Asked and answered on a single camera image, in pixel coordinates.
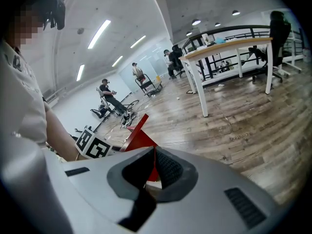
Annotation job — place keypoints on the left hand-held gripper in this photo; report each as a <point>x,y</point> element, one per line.
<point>93,146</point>

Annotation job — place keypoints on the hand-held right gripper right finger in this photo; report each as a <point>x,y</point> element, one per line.
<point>170,169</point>

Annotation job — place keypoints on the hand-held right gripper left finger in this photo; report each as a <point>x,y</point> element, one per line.
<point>136,172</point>

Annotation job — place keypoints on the person's left forearm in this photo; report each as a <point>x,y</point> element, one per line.
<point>62,140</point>

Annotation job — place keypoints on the harness gear pile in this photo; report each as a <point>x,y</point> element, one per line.
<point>128,118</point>

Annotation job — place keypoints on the ceiling strip light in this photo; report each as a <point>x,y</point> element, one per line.
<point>80,72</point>
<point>99,34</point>
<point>138,41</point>
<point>117,61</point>

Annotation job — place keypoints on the black platform trolley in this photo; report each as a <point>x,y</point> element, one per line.
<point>153,89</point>

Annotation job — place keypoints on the wooden top table white legs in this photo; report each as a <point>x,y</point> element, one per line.
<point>200,89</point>

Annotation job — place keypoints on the person's white printed t-shirt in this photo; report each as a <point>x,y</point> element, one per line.
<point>19,101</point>

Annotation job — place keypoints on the black metal railing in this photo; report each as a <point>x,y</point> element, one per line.
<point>208,67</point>

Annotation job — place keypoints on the black office chair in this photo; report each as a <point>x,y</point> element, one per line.
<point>181,57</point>
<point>280,33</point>

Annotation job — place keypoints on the round ceiling smoke detector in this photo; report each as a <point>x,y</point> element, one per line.
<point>80,31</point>

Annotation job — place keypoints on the person's head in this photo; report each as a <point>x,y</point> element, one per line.
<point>24,28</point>

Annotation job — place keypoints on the round pendant lamp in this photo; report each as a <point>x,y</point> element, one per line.
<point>189,33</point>
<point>236,13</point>
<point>196,22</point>
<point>217,24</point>

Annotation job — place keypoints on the blue crumpled cloth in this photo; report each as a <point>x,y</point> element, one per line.
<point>220,41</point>

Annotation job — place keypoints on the white wall air conditioner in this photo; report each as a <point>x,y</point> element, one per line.
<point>51,97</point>

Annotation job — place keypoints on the black head-mounted camera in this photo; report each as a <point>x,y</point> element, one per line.
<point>59,11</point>

